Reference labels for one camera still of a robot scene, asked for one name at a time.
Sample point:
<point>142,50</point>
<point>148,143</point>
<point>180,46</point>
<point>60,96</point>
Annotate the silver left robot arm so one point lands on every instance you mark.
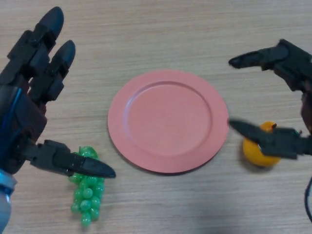
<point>5,197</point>

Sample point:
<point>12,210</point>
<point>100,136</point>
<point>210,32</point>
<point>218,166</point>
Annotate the pink round plate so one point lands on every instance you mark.
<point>168,121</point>

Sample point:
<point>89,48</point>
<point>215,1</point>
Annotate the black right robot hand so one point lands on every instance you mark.
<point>280,102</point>

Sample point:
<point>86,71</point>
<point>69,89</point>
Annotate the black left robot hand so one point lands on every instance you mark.
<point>22,117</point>

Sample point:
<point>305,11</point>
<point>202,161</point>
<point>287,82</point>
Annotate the green grape bunch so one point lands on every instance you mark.
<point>87,195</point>

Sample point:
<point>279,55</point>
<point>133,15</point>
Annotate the yellow pear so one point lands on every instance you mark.
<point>256,156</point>

